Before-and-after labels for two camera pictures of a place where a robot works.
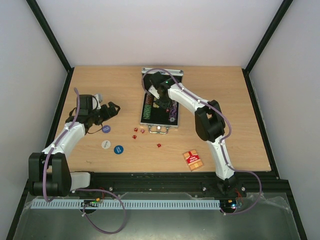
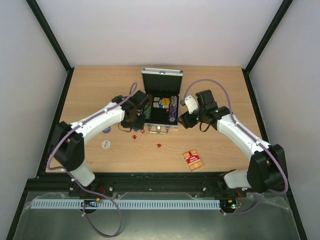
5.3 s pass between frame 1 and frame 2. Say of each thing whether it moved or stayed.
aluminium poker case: stayed
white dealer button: stayed
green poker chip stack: stayed
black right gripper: moved
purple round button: stayed
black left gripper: moved
